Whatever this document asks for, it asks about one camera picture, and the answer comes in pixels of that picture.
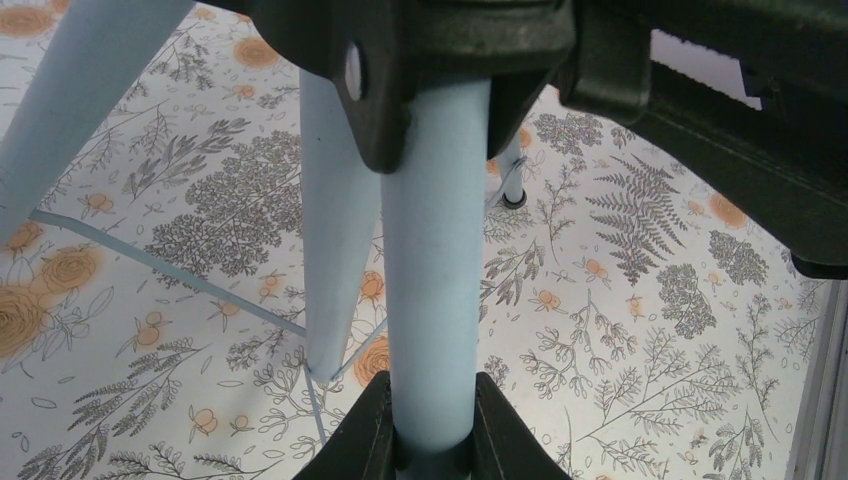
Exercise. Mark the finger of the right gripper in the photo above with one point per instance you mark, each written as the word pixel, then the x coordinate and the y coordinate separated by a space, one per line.
pixel 788 174

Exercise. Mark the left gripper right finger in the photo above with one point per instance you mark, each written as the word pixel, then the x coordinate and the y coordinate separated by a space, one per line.
pixel 504 448

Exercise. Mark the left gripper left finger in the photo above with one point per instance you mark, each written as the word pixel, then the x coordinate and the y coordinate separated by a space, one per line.
pixel 362 447

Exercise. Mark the light blue music stand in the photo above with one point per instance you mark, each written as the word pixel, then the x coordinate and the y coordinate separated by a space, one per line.
pixel 419 92

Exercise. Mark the floral patterned table cloth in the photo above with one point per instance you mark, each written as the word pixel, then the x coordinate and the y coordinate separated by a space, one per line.
pixel 155 323

